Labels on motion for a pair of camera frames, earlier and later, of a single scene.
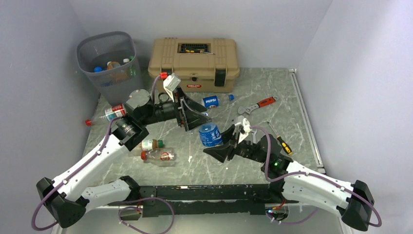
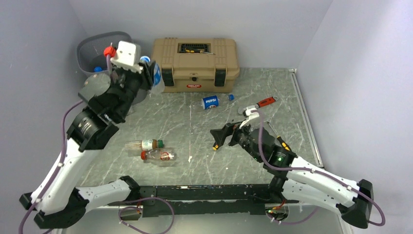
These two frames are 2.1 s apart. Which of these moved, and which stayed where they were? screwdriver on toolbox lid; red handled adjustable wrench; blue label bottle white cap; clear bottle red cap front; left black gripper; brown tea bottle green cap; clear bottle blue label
Moved: blue label bottle white cap; left black gripper
Stayed: red handled adjustable wrench; screwdriver on toolbox lid; clear bottle red cap front; clear bottle blue label; brown tea bottle green cap
